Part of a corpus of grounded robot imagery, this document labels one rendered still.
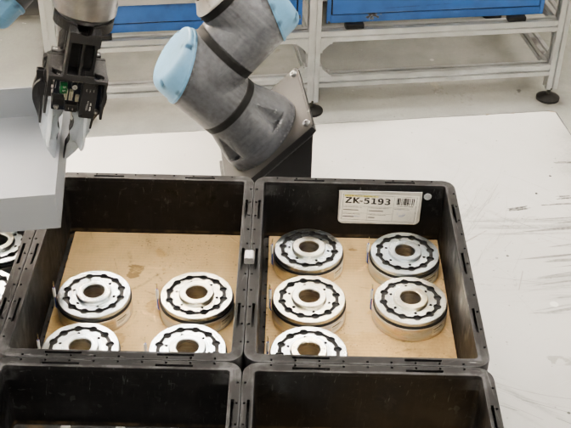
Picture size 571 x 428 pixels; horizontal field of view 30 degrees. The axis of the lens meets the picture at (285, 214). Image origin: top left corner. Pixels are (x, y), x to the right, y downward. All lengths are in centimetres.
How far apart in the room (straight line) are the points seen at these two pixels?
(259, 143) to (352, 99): 189
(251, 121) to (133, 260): 34
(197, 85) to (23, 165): 42
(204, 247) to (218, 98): 28
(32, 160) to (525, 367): 79
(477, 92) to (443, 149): 168
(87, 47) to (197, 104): 50
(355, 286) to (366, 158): 56
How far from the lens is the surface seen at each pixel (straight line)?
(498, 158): 213
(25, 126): 153
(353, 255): 162
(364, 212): 163
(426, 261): 157
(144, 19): 339
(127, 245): 164
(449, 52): 405
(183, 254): 162
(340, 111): 361
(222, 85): 177
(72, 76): 129
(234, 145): 182
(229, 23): 174
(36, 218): 132
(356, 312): 152
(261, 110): 181
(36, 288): 147
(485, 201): 200
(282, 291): 150
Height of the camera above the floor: 183
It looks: 36 degrees down
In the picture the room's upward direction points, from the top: 1 degrees clockwise
